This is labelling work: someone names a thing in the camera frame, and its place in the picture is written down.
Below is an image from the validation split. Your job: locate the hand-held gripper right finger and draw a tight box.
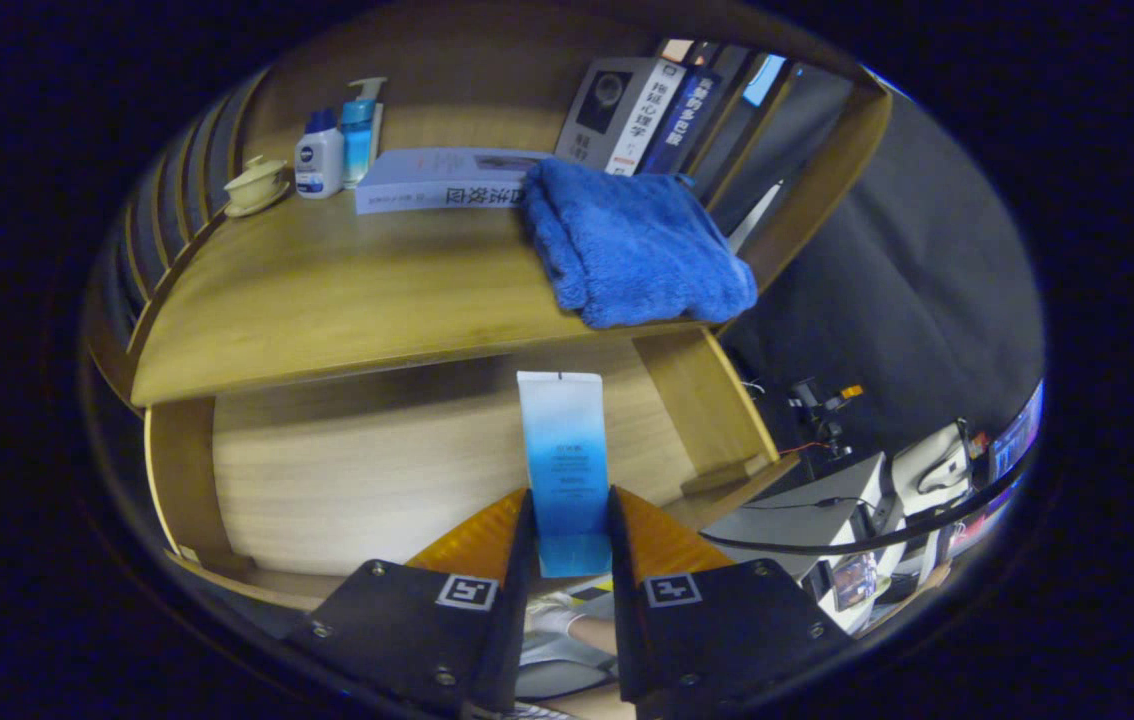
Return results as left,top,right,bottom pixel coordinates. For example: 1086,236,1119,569
607,485,853,716

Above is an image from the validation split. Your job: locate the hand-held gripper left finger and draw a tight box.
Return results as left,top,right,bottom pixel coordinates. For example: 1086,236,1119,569
287,488,535,716

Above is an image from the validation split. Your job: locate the wooden drawer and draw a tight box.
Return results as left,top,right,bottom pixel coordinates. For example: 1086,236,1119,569
145,330,798,611

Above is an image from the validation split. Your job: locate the blue cosmetic tube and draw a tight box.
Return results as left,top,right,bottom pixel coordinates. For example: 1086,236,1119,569
517,371,613,578

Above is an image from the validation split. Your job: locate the wooden countertop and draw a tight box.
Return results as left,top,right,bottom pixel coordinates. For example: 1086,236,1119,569
130,150,758,406

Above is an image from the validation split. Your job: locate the wooden cabinet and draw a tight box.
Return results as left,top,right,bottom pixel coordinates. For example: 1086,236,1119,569
82,5,893,421

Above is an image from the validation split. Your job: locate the person's foot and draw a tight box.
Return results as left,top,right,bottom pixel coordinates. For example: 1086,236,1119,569
524,590,618,701

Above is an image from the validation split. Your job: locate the orange and black tool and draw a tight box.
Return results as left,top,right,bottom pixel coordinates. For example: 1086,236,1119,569
789,378,865,461

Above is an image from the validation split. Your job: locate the white bag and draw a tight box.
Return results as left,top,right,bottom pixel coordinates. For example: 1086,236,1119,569
892,420,973,516

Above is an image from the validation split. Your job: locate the bright screen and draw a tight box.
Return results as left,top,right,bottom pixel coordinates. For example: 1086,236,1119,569
987,385,1043,481

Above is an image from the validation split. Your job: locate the black backdrop cloth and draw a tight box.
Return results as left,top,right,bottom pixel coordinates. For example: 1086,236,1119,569
717,70,1043,481

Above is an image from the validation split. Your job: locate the blue folded towel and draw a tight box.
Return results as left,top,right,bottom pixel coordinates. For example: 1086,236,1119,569
524,158,758,329

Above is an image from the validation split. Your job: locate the white flat book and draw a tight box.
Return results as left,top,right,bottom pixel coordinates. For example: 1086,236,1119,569
355,148,553,214

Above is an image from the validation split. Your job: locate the cream lidded teacup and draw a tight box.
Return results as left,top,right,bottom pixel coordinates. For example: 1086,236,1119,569
223,155,290,218

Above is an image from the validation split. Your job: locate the white lotion bottle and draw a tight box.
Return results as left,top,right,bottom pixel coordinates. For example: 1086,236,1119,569
294,108,345,199

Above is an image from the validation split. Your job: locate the blue pump bottle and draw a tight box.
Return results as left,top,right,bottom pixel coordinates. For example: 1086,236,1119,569
340,77,388,189

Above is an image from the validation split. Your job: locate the dark blue upright book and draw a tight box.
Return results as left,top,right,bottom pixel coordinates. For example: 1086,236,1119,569
639,68,723,176

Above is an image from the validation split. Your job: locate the grey upright book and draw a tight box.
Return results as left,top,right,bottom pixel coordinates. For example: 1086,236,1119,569
554,57,688,176

